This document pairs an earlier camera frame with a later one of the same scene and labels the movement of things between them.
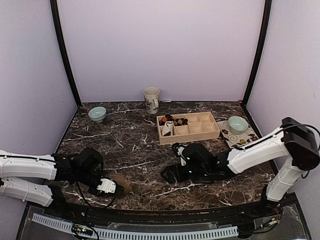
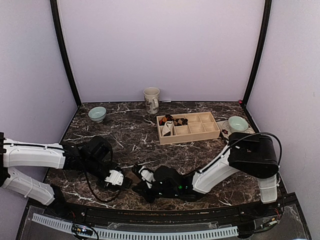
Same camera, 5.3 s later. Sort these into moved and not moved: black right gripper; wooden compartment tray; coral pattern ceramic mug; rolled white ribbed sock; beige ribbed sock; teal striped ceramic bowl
Moved: beige ribbed sock; black right gripper
Not moved: rolled white ribbed sock; teal striped ceramic bowl; coral pattern ceramic mug; wooden compartment tray
